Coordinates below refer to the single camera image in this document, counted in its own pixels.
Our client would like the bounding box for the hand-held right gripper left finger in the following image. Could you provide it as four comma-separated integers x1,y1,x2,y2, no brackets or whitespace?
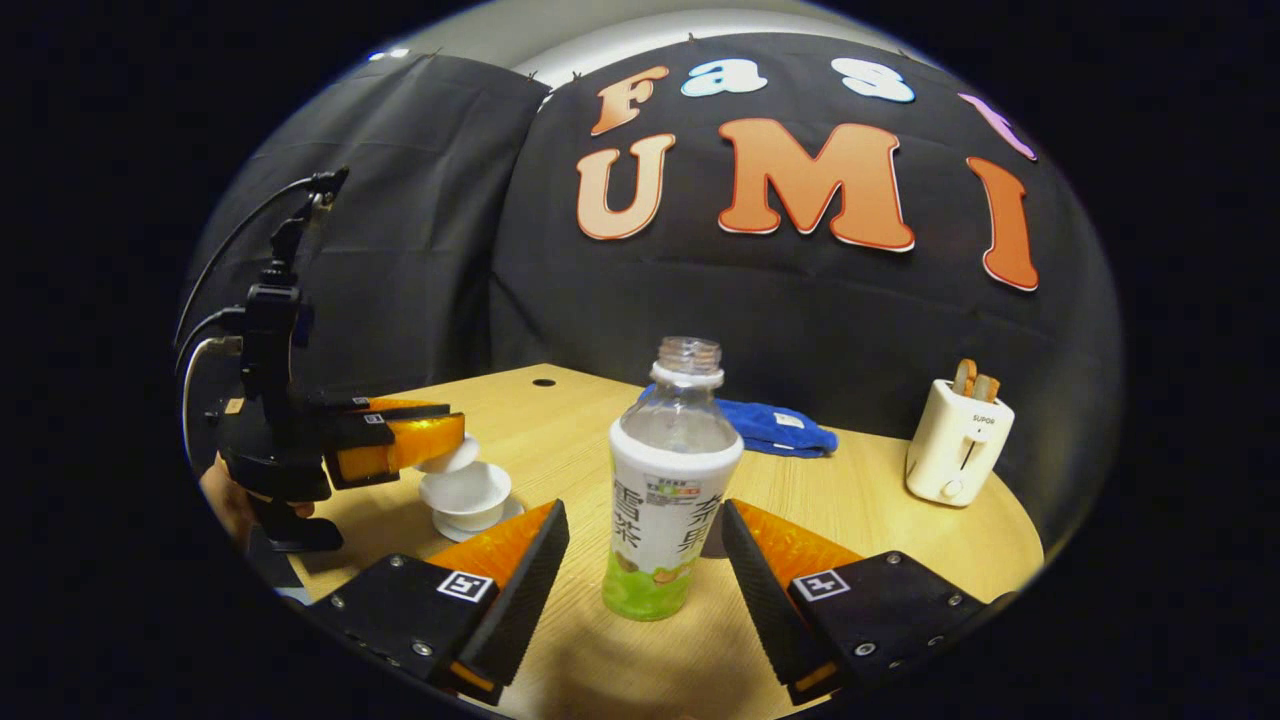
305,500,571,706

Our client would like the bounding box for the white teacup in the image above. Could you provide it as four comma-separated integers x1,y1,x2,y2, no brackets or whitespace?
418,461,513,533

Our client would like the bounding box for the blue towel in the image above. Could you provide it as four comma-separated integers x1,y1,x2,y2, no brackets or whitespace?
640,386,839,459

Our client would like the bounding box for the black backdrop cloth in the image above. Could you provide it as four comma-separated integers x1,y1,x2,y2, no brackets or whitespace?
180,35,1121,561

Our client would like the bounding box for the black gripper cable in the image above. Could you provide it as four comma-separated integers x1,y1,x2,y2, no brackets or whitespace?
173,175,326,376

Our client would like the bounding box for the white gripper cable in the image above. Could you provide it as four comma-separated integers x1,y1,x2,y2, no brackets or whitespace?
182,337,246,461

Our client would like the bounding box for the white toaster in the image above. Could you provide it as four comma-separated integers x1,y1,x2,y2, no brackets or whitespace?
905,378,1016,508

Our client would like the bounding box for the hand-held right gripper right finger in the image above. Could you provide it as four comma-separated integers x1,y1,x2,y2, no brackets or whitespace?
720,500,1016,706

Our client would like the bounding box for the clear green-label water bottle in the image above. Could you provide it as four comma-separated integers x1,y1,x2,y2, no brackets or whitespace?
602,337,746,623

